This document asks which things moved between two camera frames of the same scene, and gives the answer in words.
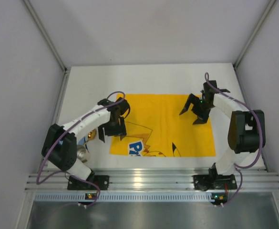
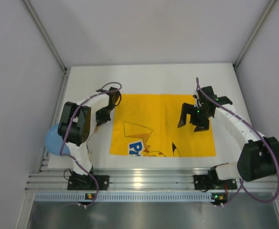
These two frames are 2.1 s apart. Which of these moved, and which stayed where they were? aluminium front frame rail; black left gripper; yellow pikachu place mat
Moved: black left gripper
Stayed: aluminium front frame rail; yellow pikachu place mat
